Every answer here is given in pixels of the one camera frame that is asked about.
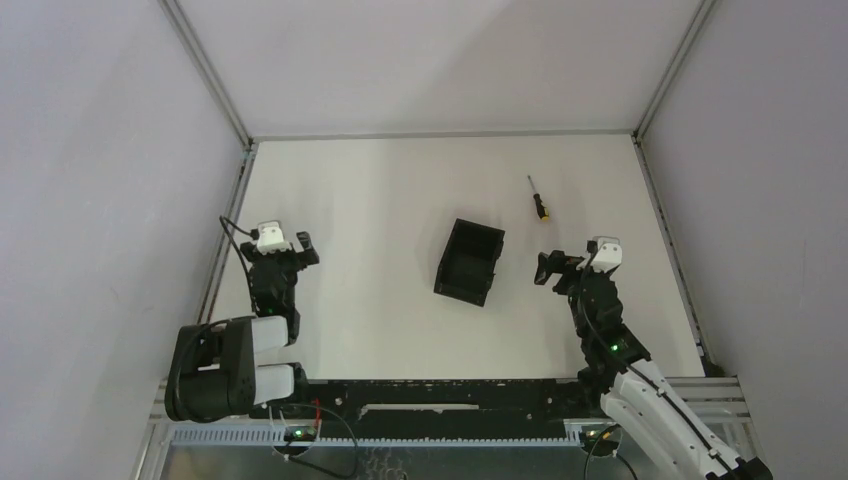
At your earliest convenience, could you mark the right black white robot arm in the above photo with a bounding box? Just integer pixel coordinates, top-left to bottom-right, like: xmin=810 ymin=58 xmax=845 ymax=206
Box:
xmin=534 ymin=241 xmax=773 ymax=479

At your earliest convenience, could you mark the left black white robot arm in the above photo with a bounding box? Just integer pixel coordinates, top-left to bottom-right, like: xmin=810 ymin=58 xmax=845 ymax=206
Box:
xmin=164 ymin=232 xmax=320 ymax=423

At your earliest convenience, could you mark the black plastic storage bin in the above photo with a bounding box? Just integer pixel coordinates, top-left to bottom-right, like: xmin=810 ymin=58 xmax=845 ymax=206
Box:
xmin=434 ymin=218 xmax=505 ymax=307

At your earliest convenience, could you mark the small green-lit circuit board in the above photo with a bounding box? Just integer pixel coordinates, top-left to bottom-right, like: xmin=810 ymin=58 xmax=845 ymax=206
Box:
xmin=283 ymin=427 xmax=317 ymax=443

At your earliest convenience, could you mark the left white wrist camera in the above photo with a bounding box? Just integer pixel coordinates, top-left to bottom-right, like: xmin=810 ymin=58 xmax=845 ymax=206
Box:
xmin=256 ymin=220 xmax=293 ymax=255

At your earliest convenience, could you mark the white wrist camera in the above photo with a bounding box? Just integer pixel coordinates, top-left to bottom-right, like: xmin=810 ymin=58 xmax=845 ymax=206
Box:
xmin=256 ymin=220 xmax=293 ymax=255
xmin=582 ymin=236 xmax=623 ymax=274

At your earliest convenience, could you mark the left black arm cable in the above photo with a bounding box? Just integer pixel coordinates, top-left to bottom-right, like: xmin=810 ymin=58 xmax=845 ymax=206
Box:
xmin=219 ymin=215 xmax=261 ymax=313

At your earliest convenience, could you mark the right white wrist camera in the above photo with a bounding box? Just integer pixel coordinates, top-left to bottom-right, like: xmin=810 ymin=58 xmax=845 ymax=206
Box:
xmin=582 ymin=236 xmax=623 ymax=274

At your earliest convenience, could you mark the yellow black handled screwdriver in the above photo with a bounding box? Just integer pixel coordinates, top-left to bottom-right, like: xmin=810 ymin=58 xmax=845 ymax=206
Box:
xmin=527 ymin=175 xmax=550 ymax=221

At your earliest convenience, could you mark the black mounting rail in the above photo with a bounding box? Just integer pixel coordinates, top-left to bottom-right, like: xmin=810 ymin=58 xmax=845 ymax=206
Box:
xmin=268 ymin=378 xmax=606 ymax=441

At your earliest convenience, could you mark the aluminium frame base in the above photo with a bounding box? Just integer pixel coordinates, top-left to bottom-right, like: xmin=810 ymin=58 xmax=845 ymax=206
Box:
xmin=132 ymin=376 xmax=757 ymax=480

